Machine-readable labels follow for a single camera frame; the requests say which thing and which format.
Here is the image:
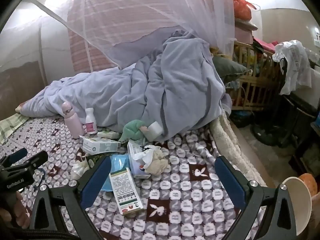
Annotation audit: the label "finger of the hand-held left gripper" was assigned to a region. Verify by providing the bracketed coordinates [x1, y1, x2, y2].
[14, 151, 49, 173]
[0, 148, 28, 166]

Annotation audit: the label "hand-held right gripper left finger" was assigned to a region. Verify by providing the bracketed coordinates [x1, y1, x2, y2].
[29, 156, 112, 231]

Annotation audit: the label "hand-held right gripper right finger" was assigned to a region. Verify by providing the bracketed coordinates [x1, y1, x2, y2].
[214, 156, 297, 240]

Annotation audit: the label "white teal carton box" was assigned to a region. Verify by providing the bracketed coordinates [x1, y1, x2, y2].
[82, 136, 122, 155]

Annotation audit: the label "person's left hand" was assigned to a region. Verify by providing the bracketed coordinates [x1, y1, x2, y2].
[0, 191, 31, 230]

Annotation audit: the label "crumpled white tissue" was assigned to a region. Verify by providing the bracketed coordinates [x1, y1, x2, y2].
[70, 159, 89, 180]

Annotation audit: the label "green plaid cloth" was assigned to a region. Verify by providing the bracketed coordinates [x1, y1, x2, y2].
[0, 114, 29, 145]

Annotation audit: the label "blue plastic packet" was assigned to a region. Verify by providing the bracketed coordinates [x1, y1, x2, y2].
[101, 154, 132, 193]

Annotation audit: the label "tall green white box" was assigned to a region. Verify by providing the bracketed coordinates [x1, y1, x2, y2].
[109, 167, 147, 215]

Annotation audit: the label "cream fleece blanket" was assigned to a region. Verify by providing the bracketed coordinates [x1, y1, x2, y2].
[210, 112, 275, 188]

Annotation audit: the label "small white green packet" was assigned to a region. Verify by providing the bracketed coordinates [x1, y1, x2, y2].
[97, 130, 120, 140]

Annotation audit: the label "printed blanket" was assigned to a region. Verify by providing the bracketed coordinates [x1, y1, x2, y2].
[0, 116, 265, 240]

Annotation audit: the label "crumpled white plastic bag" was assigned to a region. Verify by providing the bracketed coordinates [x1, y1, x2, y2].
[131, 145, 163, 167]

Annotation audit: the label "white bottle pink label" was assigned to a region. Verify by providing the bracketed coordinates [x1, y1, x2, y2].
[85, 107, 98, 135]

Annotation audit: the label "green plush toy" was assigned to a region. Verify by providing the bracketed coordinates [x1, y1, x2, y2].
[119, 120, 148, 142]

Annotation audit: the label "crumpled beige tissue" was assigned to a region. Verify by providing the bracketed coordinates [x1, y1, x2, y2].
[144, 151, 170, 175]

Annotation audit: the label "white bowl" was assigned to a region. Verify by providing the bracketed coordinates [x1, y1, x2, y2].
[282, 177, 313, 237]

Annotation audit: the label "white rectangular box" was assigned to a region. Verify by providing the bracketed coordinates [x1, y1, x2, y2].
[146, 121, 164, 140]

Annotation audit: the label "orange bowl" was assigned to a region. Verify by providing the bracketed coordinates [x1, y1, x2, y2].
[299, 173, 319, 198]

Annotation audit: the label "wooden crib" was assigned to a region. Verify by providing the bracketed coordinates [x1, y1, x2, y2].
[232, 41, 285, 110]

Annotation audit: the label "grey-blue duvet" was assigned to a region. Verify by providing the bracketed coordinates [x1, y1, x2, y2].
[19, 29, 233, 140]

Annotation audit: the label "dark green pillow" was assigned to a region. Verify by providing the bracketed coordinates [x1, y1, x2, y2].
[211, 55, 250, 83]

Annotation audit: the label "large white plastic bag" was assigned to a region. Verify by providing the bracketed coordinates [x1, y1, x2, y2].
[272, 40, 315, 95]

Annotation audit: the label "red cloth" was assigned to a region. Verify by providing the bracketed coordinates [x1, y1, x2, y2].
[252, 37, 275, 53]

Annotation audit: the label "pink storage box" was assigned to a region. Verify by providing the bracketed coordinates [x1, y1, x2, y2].
[234, 20, 258, 44]

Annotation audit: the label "lavender mosquito net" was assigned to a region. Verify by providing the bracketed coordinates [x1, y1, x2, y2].
[67, 0, 236, 70]

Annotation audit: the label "red plastic bag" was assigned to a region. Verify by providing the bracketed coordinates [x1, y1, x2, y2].
[232, 0, 260, 20]

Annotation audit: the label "blue cord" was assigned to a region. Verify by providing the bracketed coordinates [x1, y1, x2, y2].
[37, 169, 47, 188]

